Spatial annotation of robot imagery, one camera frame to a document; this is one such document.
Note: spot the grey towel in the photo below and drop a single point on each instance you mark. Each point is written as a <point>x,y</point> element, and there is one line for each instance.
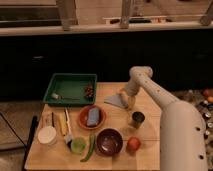
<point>116,100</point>

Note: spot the dark metal cup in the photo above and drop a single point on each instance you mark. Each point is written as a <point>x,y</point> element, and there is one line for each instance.
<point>137,119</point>

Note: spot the orange fruit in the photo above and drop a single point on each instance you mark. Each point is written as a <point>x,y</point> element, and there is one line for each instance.
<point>133,144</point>

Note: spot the purple bowl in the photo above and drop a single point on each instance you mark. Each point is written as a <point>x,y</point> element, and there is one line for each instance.
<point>109,142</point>

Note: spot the red grapes bunch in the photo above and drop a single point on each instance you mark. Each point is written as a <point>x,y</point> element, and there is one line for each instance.
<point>89,92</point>

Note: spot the green plastic tray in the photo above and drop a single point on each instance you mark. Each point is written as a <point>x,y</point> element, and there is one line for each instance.
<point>70,85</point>

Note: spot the silver spoon in tray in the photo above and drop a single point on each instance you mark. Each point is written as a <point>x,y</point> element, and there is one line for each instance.
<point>59,97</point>

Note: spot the blue sponge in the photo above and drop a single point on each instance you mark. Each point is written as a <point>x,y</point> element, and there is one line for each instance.
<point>93,116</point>

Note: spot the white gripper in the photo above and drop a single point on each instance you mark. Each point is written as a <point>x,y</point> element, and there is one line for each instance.
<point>127,99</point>

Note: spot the yellow corn cob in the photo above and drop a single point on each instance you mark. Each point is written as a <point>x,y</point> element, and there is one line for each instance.
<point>63,126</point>

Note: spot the green chili pepper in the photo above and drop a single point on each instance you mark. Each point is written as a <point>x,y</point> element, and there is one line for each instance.
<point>92,140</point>

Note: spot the green small cup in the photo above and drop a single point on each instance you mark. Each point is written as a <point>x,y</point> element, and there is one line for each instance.
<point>78,145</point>

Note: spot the white round lid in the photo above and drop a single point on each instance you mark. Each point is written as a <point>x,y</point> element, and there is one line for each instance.
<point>47,135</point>

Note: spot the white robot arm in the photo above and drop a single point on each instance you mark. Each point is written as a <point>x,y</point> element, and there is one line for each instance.
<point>182,145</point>

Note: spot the orange plate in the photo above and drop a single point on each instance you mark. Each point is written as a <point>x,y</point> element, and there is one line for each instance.
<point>83,116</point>

